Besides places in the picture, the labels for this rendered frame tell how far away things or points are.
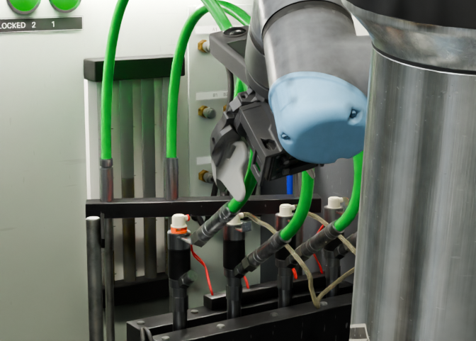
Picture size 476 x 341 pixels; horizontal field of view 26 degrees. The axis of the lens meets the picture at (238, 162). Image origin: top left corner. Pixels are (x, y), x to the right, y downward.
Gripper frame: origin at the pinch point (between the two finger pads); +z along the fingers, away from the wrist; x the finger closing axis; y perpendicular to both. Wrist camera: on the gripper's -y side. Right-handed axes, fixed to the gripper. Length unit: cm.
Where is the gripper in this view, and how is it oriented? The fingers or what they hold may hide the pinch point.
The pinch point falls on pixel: (253, 168)
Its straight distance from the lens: 111.8
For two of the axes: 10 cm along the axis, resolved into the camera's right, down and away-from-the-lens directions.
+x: 9.1, -2.8, 2.9
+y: 4.0, 7.8, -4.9
